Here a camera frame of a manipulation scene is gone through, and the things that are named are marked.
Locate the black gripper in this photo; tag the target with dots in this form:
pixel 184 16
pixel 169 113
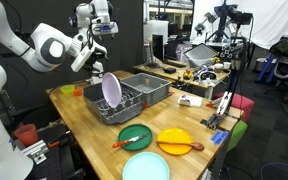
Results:
pixel 99 53

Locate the pink plate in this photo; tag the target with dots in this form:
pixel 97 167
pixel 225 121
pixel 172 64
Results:
pixel 111 90

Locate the white robot arm with gripper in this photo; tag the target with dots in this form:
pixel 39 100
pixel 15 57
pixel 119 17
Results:
pixel 47 51

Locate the green plate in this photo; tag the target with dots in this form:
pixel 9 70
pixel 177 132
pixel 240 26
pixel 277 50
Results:
pixel 130 131

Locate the orange plate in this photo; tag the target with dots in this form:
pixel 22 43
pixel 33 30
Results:
pixel 174 135

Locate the light blue plate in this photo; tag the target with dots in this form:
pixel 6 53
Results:
pixel 145 166

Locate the black cutlery caddy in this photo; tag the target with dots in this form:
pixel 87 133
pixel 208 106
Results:
pixel 92 90

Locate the orange cup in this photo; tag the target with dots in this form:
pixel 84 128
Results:
pixel 78 92

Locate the small green bowl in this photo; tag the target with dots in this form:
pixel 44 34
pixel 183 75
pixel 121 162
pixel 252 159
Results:
pixel 67 89

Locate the grey plastic bin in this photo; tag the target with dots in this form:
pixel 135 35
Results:
pixel 147 85

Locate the small red object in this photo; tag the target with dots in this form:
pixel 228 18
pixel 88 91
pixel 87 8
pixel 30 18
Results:
pixel 145 105

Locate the black computer monitor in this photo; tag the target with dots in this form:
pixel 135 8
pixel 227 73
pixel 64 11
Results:
pixel 158 46

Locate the black power adapter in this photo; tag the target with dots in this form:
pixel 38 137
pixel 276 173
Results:
pixel 170 70

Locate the black keyboard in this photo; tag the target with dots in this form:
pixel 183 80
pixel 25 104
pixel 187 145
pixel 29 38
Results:
pixel 174 63

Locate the yellow toy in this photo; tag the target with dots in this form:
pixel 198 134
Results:
pixel 187 75

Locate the red cup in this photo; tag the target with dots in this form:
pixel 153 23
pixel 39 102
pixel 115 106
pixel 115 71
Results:
pixel 26 135

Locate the aluminium extrusion piece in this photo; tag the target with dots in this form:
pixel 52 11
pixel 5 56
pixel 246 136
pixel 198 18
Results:
pixel 35 151

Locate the tilted grey bin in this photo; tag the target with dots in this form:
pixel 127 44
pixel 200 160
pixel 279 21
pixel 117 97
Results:
pixel 200 53

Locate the wooden spoon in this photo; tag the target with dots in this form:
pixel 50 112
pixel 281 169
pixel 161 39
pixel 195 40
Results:
pixel 197 145

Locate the blue tape strips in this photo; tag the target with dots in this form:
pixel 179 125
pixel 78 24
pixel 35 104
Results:
pixel 219 136

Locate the pinkish red stool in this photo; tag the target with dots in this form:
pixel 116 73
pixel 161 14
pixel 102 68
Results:
pixel 244 103

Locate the green stool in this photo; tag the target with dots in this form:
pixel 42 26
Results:
pixel 238 133

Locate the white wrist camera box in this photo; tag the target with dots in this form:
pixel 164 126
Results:
pixel 82 58

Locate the black camera stand frame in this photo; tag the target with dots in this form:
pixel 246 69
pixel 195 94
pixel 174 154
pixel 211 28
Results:
pixel 234 76

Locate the black camera on tripod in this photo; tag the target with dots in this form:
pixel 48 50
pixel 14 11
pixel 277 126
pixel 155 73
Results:
pixel 239 16

